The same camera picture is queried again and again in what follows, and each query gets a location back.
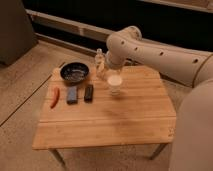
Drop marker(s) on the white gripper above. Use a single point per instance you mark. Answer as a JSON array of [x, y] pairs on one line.
[[114, 67]]

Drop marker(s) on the white ceramic cup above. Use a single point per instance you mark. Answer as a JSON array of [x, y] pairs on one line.
[[114, 83]]

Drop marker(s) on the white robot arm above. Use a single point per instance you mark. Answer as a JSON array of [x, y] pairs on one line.
[[192, 148]]

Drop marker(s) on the dark ceramic bowl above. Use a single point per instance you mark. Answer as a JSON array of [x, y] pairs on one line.
[[74, 72]]

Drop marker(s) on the clear plastic bottle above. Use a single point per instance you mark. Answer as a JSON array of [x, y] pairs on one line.
[[100, 63]]

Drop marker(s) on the black rectangular block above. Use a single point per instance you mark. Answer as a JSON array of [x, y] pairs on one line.
[[88, 96]]

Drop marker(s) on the blue sponge block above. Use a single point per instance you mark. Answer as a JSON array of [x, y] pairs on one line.
[[72, 95]]

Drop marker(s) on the wooden folding table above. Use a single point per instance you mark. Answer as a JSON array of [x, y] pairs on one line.
[[142, 113]]

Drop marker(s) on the grey cabinet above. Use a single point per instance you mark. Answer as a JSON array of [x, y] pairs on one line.
[[17, 35]]

